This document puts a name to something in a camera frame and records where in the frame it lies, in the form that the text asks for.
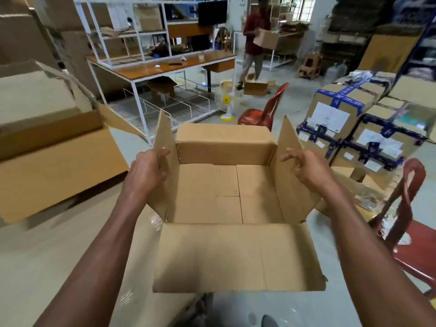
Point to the small open brown box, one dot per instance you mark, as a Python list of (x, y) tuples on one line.
[(255, 88)]

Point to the stack of flattened cardboard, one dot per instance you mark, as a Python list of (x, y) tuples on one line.
[(357, 16)]

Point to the grey perforated shoe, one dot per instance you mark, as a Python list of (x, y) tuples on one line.
[(269, 321)]

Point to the person's left forearm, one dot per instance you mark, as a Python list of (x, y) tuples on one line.
[(98, 265)]

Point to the upright brown box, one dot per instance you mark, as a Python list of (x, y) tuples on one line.
[(388, 52)]

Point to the person's right hand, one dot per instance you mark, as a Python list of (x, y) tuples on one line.
[(313, 170)]

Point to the plain brown carried box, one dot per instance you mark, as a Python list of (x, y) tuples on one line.
[(267, 39)]

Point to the wooden desk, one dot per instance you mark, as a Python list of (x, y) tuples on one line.
[(153, 69)]

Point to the person's right forearm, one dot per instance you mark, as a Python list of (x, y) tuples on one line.
[(378, 265)]

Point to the small white yellow fan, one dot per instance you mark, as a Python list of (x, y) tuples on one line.
[(226, 100)]

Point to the blue metal rack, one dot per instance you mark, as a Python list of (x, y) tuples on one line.
[(419, 30)]

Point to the crumpled brown box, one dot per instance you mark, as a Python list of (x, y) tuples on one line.
[(161, 85)]

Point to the taped box with hazard label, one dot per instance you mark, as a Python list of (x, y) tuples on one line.
[(238, 258)]

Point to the white plastic jug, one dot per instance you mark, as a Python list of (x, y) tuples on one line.
[(335, 74)]

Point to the pile of blue taped parcels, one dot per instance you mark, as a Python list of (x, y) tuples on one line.
[(340, 98)]

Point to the wooden stool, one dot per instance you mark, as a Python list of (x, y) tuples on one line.
[(310, 66)]

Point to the large brown carton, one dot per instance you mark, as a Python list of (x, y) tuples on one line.
[(20, 34)]

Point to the black monitor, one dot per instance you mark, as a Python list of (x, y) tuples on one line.
[(213, 12)]

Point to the large yellow cardboard box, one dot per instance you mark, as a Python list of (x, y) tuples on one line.
[(61, 173)]

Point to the white metal shelf frame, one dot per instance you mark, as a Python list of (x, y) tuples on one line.
[(98, 30)]

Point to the person's left hand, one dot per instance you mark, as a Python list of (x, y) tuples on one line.
[(146, 173)]

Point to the red plastic chair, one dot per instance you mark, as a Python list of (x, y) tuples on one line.
[(422, 248), (255, 117)]

